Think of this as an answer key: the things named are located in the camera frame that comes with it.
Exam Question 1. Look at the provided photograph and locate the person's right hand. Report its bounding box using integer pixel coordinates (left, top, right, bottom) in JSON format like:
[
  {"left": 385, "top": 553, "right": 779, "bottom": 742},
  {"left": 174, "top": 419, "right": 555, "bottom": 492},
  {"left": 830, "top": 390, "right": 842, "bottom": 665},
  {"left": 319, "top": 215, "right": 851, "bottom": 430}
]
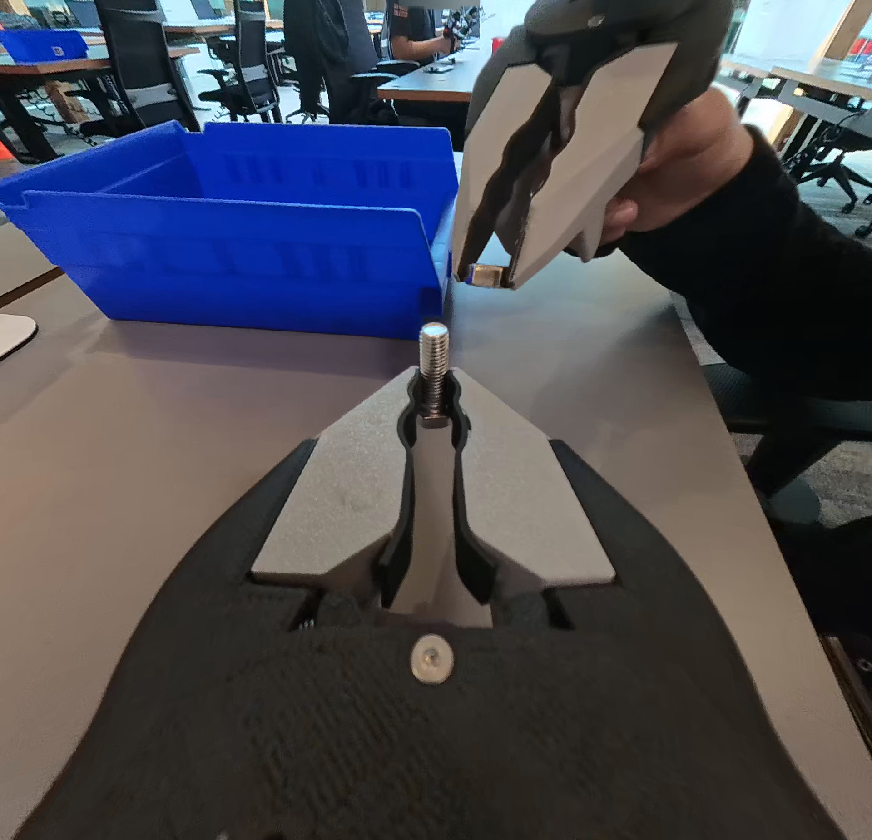
[{"left": 599, "top": 87, "right": 747, "bottom": 242}]

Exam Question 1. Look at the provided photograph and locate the office chair with black jacket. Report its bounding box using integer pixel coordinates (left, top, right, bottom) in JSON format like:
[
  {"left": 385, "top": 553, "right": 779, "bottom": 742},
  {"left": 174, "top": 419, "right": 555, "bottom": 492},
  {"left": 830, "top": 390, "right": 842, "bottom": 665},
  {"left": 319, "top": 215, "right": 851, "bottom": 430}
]
[{"left": 282, "top": 0, "right": 399, "bottom": 126}]

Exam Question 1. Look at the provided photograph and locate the blue plastic bin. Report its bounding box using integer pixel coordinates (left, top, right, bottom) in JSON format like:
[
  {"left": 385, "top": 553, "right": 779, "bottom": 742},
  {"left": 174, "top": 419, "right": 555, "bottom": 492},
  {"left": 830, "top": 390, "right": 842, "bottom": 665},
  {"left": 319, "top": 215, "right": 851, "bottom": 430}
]
[{"left": 0, "top": 121, "right": 459, "bottom": 340}]

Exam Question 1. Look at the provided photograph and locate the small blue bin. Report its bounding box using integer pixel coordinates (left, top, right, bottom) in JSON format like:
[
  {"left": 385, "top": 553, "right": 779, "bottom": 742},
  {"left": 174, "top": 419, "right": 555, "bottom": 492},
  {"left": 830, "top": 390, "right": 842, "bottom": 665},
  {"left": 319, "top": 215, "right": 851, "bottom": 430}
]
[{"left": 0, "top": 30, "right": 89, "bottom": 63}]

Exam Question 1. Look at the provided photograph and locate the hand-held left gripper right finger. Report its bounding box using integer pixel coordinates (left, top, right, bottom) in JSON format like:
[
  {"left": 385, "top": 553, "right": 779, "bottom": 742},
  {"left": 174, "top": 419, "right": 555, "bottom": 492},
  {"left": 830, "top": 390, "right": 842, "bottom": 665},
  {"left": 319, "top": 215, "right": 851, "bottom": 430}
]
[{"left": 450, "top": 366, "right": 619, "bottom": 606}]

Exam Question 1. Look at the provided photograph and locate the cluster of office chairs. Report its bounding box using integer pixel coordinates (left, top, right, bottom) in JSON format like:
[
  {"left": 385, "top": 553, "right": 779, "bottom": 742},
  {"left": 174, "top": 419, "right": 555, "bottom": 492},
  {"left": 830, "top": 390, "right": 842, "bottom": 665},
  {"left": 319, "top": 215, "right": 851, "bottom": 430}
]
[{"left": 783, "top": 98, "right": 872, "bottom": 238}]

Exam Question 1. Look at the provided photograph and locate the steel hex bolt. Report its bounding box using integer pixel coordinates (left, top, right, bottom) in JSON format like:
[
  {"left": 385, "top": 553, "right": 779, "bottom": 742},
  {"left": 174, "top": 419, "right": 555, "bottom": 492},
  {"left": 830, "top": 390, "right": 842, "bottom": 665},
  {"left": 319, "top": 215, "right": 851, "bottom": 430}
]
[{"left": 417, "top": 322, "right": 452, "bottom": 431}]

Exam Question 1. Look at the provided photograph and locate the person's right forearm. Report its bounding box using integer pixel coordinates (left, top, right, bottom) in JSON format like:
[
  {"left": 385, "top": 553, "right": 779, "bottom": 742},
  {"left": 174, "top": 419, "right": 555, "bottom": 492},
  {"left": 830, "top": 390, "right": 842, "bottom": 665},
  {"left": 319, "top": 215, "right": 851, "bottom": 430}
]
[{"left": 616, "top": 125, "right": 872, "bottom": 405}]

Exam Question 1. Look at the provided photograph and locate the instruction sheet on white stand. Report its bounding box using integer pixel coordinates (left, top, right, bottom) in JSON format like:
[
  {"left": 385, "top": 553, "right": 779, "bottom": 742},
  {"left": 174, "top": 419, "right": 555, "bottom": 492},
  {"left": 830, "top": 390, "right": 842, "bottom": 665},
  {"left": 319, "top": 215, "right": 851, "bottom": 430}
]
[{"left": 0, "top": 314, "right": 38, "bottom": 361}]

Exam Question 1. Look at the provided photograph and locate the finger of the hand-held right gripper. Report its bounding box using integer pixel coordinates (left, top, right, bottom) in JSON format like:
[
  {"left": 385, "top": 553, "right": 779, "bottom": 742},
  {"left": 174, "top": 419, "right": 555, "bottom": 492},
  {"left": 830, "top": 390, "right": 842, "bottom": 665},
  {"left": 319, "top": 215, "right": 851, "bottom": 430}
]
[
  {"left": 494, "top": 40, "right": 682, "bottom": 291},
  {"left": 450, "top": 64, "right": 566, "bottom": 286}
]

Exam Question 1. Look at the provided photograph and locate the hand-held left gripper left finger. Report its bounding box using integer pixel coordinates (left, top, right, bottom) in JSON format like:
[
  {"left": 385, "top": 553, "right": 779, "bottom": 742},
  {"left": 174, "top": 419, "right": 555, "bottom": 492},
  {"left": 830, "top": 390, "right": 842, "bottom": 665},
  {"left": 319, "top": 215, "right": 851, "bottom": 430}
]
[{"left": 249, "top": 365, "right": 418, "bottom": 611}]

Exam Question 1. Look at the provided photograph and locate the wooden office desk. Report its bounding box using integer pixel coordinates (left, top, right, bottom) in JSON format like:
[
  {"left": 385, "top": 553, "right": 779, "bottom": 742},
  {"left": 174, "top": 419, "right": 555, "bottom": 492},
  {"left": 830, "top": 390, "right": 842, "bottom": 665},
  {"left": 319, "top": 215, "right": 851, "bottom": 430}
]
[
  {"left": 377, "top": 36, "right": 491, "bottom": 103},
  {"left": 0, "top": 26, "right": 202, "bottom": 163}
]

